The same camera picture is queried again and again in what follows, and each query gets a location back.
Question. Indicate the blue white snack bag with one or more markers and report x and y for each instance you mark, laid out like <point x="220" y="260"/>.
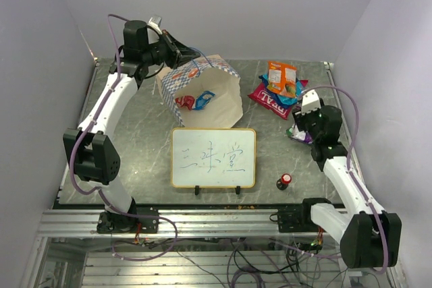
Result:
<point x="202" y="100"/>

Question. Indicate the white board with yellow frame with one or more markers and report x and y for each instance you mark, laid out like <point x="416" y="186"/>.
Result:
<point x="213" y="158"/>

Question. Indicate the orange Fox's fruits candy bag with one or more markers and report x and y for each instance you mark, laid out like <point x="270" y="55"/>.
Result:
<point x="281" y="79"/>

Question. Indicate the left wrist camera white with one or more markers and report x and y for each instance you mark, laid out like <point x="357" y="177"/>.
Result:
<point x="154" y="24"/>

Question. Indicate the red emergency stop button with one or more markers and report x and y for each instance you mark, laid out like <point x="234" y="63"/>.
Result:
<point x="284" y="181"/>

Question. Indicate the aluminium frame rail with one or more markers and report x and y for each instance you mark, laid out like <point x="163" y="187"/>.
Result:
<point x="190" y="223"/>

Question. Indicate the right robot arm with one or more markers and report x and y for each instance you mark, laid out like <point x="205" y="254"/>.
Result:
<point x="368" y="235"/>

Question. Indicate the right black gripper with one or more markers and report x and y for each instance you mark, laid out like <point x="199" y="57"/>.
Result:
<point x="300" y="119"/>

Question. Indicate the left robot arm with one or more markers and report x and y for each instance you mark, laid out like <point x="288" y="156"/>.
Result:
<point x="92" y="158"/>

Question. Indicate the blue checkered paper bag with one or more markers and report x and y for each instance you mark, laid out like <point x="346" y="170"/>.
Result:
<point x="211" y="73"/>

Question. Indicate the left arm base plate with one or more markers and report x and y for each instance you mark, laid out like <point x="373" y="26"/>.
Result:
<point x="112" y="223"/>

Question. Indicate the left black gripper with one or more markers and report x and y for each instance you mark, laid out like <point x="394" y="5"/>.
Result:
<point x="177" y="59"/>

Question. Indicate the small red candy pack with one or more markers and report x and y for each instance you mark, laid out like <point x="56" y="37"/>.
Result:
<point x="187" y="102"/>

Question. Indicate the pink snack bag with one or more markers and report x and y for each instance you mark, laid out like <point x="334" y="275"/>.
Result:
<point x="262" y="97"/>

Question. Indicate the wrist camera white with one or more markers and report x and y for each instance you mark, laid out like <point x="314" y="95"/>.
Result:
<point x="310" y="102"/>
<point x="154" y="24"/>

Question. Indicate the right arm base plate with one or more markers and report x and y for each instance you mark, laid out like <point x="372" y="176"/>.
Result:
<point x="295" y="218"/>

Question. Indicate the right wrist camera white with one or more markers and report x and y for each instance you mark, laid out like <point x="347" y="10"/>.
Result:
<point x="310" y="102"/>

